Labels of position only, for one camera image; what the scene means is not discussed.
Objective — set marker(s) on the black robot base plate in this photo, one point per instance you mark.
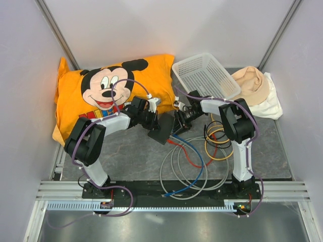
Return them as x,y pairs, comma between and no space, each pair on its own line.
149,193

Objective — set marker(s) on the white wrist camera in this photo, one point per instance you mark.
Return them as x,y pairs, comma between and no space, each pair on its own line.
178,104
153,103

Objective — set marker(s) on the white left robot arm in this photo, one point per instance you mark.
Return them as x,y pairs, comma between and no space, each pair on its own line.
85,141

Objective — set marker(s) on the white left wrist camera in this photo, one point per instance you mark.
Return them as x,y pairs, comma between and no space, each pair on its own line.
153,103

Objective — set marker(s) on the peach folded cloth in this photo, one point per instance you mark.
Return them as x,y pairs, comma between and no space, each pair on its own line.
254,85

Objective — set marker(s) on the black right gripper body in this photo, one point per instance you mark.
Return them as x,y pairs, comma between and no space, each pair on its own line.
189,116

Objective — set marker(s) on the white crumpled cloth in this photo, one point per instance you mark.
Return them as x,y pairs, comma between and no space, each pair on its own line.
271,107

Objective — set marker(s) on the black network switch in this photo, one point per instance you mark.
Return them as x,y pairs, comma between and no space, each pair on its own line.
165,126

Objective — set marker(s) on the white plastic mesh basket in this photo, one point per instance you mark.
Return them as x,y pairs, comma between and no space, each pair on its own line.
204,73

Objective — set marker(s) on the aluminium slotted rail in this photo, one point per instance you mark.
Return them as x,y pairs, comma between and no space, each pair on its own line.
67,195

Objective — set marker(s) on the orange Mickey Mouse pillow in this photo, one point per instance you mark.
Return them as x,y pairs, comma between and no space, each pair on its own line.
102,92

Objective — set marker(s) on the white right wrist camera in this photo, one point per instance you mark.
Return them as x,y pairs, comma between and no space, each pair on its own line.
178,104

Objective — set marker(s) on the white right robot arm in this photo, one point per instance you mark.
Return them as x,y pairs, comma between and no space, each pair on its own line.
239,126

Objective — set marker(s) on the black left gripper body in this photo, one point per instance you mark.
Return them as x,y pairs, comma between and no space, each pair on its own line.
145,119

